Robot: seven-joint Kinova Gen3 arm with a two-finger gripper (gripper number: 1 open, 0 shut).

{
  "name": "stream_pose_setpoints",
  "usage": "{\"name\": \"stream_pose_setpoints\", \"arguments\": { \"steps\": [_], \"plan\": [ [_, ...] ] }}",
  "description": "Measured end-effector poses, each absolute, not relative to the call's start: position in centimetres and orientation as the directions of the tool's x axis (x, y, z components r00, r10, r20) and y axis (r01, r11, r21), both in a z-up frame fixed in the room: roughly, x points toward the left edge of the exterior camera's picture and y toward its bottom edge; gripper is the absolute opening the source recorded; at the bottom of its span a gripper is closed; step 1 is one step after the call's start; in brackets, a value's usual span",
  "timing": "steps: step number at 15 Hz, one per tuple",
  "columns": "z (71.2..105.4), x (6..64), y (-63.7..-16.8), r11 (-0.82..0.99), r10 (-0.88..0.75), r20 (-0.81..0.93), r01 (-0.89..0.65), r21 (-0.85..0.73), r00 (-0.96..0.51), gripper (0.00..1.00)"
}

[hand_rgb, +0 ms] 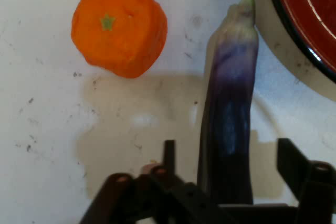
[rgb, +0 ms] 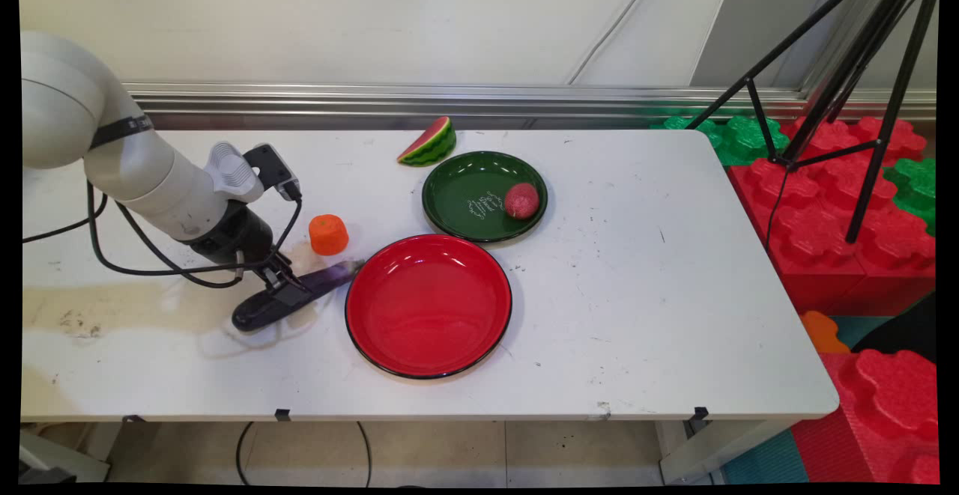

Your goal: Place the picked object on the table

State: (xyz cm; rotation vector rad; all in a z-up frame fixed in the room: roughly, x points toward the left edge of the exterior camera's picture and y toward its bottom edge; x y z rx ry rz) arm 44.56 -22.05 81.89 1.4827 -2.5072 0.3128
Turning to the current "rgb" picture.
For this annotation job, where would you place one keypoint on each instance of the white table leg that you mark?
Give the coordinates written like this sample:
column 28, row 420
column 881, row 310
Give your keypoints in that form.
column 712, row 454

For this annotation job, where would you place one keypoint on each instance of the large red foam block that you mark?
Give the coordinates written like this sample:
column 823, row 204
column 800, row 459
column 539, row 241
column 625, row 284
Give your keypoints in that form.
column 817, row 218

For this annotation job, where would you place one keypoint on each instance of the black tripod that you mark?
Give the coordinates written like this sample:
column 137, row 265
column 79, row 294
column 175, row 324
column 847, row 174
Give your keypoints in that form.
column 861, row 53

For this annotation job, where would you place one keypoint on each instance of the toy watermelon slice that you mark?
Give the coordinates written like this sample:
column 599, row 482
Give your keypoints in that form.
column 431, row 144

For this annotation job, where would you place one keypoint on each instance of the orange foam block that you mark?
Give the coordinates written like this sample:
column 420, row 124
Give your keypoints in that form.
column 823, row 332

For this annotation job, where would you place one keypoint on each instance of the silver metal wall rail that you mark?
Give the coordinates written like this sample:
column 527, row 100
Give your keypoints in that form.
column 524, row 99

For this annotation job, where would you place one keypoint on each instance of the red toy lychee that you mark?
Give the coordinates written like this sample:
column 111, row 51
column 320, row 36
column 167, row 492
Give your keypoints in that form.
column 521, row 201

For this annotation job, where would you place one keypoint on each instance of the red round plate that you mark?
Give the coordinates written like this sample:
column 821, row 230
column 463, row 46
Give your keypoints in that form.
column 428, row 308

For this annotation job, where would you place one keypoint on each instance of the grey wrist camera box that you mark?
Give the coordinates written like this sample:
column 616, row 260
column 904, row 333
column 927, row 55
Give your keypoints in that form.
column 276, row 169

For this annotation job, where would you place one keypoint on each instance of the green foam block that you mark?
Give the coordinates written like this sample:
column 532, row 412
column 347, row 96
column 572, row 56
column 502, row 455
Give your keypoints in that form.
column 738, row 137
column 915, row 188

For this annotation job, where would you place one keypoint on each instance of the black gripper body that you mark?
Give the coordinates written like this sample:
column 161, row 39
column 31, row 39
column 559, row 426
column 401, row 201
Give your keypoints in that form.
column 228, row 237

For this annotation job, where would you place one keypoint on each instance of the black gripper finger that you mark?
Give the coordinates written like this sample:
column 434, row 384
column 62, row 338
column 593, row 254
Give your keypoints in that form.
column 294, row 274
column 273, row 279

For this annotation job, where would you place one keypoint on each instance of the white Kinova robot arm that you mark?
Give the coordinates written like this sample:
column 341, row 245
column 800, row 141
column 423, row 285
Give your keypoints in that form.
column 97, row 128

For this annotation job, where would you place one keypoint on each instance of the dark green round plate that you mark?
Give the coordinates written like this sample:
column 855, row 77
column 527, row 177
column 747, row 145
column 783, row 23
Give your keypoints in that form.
column 468, row 199

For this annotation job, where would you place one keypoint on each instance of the purple toy eggplant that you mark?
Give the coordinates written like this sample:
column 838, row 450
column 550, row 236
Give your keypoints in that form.
column 262, row 314

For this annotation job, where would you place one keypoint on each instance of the black table edge clip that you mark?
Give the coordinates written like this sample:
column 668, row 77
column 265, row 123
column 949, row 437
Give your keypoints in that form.
column 133, row 419
column 700, row 413
column 282, row 414

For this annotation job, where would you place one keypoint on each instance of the orange toy carrot piece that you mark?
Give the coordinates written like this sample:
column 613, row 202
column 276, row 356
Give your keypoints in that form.
column 329, row 236

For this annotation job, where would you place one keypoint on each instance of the teal floor mat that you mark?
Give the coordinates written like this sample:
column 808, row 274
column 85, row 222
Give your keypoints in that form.
column 764, row 461

